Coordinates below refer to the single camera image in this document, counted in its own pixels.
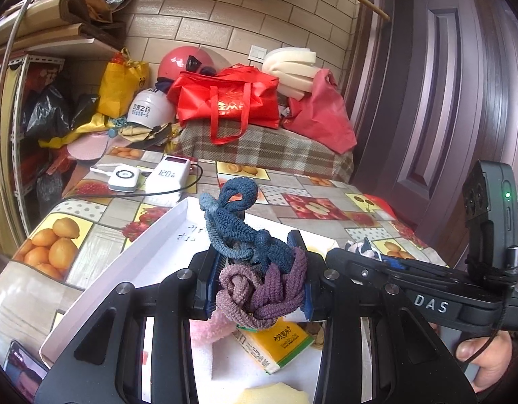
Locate yellow shopping bag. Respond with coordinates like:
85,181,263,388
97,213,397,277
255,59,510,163
97,48,150,119

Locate pink fluffy scrunchie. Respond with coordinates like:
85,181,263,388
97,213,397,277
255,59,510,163
191,313,234,346

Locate fruit print tablecloth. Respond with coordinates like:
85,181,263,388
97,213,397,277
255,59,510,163
0,145,449,346

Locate dark wooden door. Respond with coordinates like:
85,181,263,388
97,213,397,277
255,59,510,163
351,0,518,253

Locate white shallow tray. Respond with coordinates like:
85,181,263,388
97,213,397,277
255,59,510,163
39,198,339,404

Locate red tote bag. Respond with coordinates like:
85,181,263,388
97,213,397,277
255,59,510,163
166,64,282,146

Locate purple scrunchie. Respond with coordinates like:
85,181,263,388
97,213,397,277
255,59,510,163
216,231,309,330

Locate black and white scrunchie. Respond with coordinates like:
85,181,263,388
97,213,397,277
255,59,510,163
344,238,383,259

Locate cream foam pieces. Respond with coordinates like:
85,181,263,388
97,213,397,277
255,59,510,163
261,47,319,102

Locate metal storage rack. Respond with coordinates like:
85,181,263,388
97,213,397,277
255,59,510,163
0,0,66,224

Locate white small device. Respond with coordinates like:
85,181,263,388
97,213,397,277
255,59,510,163
108,165,141,192

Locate person's right hand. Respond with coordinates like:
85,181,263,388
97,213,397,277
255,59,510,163
454,332,516,393

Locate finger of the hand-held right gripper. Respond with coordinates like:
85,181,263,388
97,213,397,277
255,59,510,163
325,247,450,292

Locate bamboo pole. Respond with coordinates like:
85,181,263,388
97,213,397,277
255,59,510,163
356,0,390,22

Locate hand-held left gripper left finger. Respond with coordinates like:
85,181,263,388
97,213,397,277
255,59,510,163
34,250,223,404

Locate pink helmet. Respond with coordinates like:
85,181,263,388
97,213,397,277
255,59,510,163
158,45,226,82

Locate brown bags on shelf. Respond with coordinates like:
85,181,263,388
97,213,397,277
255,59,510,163
59,0,140,51

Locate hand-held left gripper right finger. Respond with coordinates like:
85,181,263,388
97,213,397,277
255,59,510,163
303,255,479,404

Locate smartphone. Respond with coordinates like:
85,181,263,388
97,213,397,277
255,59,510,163
2,339,49,400

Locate white helmet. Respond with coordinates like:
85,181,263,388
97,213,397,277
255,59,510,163
128,88,176,128

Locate blue scrunchie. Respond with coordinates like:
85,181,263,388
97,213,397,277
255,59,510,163
199,178,295,270

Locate dark red fabric bag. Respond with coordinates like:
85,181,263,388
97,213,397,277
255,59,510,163
281,68,358,154

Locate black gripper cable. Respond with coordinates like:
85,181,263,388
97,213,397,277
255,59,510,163
461,299,509,365

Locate yellow small box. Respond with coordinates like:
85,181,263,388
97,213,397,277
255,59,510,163
234,320,314,375

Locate pink flat hat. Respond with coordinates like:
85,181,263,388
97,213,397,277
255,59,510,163
67,132,110,161

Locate white power bank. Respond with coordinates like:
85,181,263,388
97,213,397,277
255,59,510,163
145,156,191,196

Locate black plastic bag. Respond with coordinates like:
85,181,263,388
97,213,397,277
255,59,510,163
72,93,100,129
26,84,72,137

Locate yellow sponge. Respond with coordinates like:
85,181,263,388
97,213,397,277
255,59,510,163
236,382,311,404

